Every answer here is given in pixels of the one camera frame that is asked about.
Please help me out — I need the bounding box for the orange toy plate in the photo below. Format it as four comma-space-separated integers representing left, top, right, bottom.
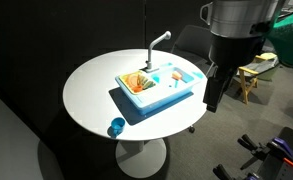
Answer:
127, 73, 141, 89

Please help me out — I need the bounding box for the light blue toy sink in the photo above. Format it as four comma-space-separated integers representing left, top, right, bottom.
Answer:
114, 62, 208, 116

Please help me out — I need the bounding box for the black perforated board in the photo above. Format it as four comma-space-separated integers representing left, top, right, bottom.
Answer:
255, 126, 293, 180

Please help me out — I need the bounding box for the purple clamp orange tip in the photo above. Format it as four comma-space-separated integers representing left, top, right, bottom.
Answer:
266, 136, 293, 169

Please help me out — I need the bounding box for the cream toy plate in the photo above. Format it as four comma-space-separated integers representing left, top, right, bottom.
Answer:
137, 74, 145, 88

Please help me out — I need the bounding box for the green toy plate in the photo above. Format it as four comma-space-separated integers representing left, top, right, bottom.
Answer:
142, 76, 155, 90

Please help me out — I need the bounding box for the gray toy faucet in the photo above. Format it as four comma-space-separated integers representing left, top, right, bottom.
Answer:
141, 30, 172, 74

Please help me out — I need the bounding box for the wooden gray fabric lounge chair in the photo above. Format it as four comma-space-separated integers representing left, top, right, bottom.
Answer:
232, 52, 281, 105

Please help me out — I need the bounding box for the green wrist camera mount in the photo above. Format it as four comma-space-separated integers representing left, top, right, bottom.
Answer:
267, 9, 293, 71

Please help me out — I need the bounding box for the blue mug with handle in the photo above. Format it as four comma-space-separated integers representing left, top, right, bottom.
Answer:
110, 116, 126, 138

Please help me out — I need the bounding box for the small orange toy cup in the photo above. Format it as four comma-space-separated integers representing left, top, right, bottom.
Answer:
132, 85, 144, 94

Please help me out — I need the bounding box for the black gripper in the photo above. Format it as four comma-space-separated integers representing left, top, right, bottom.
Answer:
203, 31, 267, 113

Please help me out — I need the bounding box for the black clamp handle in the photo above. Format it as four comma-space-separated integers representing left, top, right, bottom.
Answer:
237, 133, 260, 152
212, 163, 238, 180

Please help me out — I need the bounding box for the white table pedestal base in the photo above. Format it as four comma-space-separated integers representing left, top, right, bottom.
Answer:
114, 138, 168, 179

